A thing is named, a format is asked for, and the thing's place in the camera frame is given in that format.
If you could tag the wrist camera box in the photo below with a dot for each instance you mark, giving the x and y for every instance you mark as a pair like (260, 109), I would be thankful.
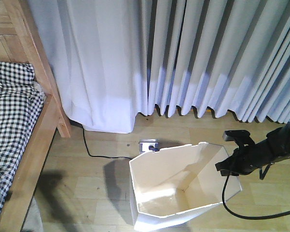
(240, 137)

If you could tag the round grey yellow rug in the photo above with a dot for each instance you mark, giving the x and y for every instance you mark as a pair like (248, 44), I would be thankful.
(33, 221)

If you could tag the wooden bed frame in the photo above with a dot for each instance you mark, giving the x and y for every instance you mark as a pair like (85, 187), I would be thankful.
(20, 43)

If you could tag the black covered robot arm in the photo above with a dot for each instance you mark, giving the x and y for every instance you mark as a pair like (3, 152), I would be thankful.
(278, 142)

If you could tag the light grey curtain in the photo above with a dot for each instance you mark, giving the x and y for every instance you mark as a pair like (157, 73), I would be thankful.
(113, 59)

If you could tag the black white checkered bedding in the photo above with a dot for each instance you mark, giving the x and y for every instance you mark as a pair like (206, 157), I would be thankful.
(20, 107)

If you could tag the white plastic trash bin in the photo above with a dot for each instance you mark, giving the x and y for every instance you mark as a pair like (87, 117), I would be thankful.
(176, 184)

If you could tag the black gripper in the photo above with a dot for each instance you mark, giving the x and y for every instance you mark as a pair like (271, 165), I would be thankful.
(244, 160)

